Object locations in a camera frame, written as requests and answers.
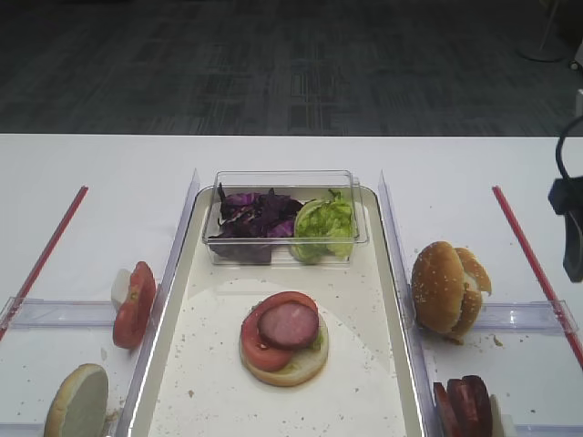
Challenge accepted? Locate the white pusher block lower right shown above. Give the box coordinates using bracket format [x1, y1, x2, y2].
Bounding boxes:
[490, 394, 518, 437]

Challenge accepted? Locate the clear plastic salad container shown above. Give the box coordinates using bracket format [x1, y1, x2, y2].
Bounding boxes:
[201, 170, 369, 265]

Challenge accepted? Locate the tomato slice on bun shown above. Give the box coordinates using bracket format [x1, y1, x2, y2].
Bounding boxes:
[240, 291, 318, 371]

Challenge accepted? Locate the black cable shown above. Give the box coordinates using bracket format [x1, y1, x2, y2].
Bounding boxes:
[554, 116, 583, 181]

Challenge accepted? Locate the clear pusher track left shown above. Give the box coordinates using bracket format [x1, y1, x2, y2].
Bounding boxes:
[1, 298, 117, 329]

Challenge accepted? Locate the lettuce on bun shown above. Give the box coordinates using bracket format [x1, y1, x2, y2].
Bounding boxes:
[310, 329, 324, 351]

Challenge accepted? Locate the sesame bun rear right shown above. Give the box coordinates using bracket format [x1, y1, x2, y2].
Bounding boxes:
[448, 248, 492, 344]

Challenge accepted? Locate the sesame bun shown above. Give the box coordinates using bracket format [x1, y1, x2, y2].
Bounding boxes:
[448, 248, 492, 344]
[411, 241, 465, 334]

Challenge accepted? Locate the red strip right side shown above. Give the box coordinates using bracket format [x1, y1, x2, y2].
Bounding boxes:
[492, 186, 583, 367]

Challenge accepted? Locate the white pusher block left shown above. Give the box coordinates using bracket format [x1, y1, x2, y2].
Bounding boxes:
[110, 269, 131, 311]

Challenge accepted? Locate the white metal tray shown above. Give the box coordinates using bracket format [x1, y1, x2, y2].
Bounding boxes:
[118, 188, 424, 436]

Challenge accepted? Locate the green lettuce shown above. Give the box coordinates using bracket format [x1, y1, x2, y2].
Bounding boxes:
[291, 189, 355, 264]

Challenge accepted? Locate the bottom bun on tray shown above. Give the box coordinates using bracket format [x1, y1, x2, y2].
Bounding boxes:
[239, 314, 330, 387]

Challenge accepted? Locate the clear plastic divider rail left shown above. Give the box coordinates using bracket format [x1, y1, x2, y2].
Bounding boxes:
[114, 173, 199, 436]

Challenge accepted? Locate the meat patty slice front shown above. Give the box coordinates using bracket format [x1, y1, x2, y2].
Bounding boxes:
[433, 382, 462, 437]

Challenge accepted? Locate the purple cabbage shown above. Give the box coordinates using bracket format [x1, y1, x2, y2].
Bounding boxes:
[210, 184, 303, 264]

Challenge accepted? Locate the red strip left side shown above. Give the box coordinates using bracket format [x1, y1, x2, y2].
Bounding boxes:
[0, 186, 88, 339]

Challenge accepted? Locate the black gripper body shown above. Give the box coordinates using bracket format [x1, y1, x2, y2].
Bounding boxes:
[547, 177, 582, 214]

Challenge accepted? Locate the bun half left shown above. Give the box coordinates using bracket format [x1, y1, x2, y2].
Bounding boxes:
[44, 363, 108, 437]

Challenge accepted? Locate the white pusher block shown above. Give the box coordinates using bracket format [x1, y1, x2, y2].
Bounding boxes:
[110, 269, 131, 311]
[490, 394, 518, 437]

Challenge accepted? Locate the meat patty slice rear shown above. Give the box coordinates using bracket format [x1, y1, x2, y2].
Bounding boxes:
[447, 375, 493, 437]

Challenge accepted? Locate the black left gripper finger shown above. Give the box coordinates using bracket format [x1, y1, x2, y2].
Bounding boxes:
[563, 211, 582, 282]

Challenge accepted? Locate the chair base background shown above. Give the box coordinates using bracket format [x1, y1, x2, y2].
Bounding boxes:
[517, 1, 582, 73]

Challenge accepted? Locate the red strip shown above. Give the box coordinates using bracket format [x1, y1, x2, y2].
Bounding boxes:
[492, 186, 583, 367]
[0, 186, 88, 339]

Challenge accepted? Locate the brown meat patty slice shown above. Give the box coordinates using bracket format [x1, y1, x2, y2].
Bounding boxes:
[258, 302, 320, 350]

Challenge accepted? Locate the sesame bun front right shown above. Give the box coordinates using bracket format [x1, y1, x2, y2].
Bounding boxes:
[411, 241, 465, 334]

